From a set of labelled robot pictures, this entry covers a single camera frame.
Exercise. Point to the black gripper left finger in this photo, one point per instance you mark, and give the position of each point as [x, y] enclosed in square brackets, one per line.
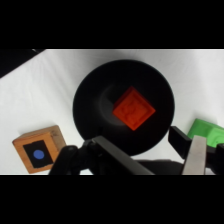
[120, 156]

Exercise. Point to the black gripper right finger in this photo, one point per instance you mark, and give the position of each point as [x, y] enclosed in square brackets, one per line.
[195, 156]

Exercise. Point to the red cube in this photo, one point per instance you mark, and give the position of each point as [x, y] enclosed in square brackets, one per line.
[134, 108]

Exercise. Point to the green cube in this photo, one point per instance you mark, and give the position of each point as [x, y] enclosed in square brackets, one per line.
[208, 131]

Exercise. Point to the black bowl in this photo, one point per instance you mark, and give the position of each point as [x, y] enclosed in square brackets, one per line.
[90, 106]

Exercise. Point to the wooden block with blue dot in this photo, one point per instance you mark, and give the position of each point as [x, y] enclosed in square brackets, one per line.
[38, 153]

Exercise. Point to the black curtain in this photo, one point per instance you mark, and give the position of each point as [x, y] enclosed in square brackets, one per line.
[15, 60]

